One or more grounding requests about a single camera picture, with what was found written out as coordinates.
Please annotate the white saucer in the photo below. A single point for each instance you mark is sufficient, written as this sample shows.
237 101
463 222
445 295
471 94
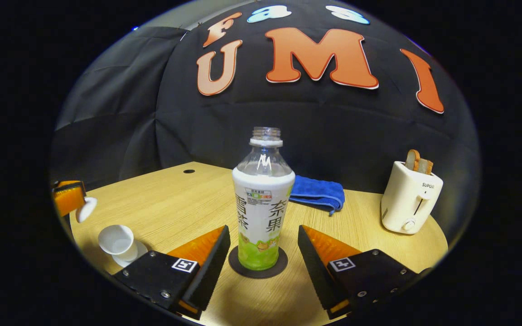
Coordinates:
139 253

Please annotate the dark round coaster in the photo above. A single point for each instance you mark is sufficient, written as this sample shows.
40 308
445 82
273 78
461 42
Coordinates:
257 273

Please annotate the white toaster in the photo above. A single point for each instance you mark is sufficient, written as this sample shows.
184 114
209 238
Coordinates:
406 203

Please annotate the white teacup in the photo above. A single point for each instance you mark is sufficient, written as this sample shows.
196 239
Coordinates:
116 240

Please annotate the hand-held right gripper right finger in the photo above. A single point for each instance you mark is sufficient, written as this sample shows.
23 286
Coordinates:
319 274

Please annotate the toasted bread slice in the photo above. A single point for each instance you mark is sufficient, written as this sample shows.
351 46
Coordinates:
412 160
426 167

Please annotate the clear water bottle white label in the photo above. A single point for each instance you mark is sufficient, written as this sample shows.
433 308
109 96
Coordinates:
263 208

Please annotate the blue towel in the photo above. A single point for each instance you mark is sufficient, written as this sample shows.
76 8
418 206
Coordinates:
317 192

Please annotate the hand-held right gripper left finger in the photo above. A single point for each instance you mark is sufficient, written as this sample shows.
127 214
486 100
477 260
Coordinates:
209 271

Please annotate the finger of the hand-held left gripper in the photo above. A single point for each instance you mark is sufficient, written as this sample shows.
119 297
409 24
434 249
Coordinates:
68 199

